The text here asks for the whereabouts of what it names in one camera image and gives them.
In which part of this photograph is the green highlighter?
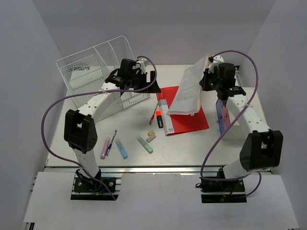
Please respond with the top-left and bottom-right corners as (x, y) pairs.
(136, 136), (153, 154)

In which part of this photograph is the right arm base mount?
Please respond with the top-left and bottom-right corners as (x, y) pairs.
(195, 167), (247, 204)

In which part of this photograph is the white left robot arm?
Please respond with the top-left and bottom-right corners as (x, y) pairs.
(64, 56), (161, 191)

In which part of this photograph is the blue highlighter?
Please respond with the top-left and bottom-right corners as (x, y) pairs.
(115, 138), (128, 159)

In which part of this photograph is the aluminium table rail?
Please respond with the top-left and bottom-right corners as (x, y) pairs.
(44, 164), (272, 174)

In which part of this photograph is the red plastic folder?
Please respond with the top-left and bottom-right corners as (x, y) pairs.
(156, 86), (209, 136)

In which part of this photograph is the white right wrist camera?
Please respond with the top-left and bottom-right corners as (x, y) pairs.
(208, 55), (224, 63)

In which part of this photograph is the pink highlighter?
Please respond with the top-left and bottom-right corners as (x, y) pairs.
(100, 137), (110, 160)

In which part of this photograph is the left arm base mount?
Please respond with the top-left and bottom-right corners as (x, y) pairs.
(71, 169), (120, 201)

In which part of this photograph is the red pen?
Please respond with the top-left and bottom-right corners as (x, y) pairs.
(149, 103), (159, 125)

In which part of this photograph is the orange black highlighter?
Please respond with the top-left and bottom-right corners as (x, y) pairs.
(156, 111), (164, 128)

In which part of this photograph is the blue ballpoint pen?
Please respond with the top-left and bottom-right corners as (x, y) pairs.
(106, 130), (117, 156)

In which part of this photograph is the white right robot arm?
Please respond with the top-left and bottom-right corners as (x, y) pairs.
(200, 62), (283, 191)

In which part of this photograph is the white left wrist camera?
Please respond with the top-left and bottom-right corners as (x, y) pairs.
(136, 57), (148, 73)

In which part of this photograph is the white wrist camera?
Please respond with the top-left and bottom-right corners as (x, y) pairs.
(136, 57), (148, 73)
(208, 55), (224, 63)

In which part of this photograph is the clear document sleeve with papers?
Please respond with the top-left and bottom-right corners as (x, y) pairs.
(167, 55), (210, 116)

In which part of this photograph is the grey eraser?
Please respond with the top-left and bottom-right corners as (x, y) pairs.
(146, 134), (156, 143)

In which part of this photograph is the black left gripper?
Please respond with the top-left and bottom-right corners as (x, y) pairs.
(128, 71), (161, 94)

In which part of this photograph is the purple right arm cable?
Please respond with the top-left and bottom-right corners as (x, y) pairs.
(200, 50), (262, 198)

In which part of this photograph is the white wire file organizer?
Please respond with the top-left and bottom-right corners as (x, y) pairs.
(56, 36), (150, 121)

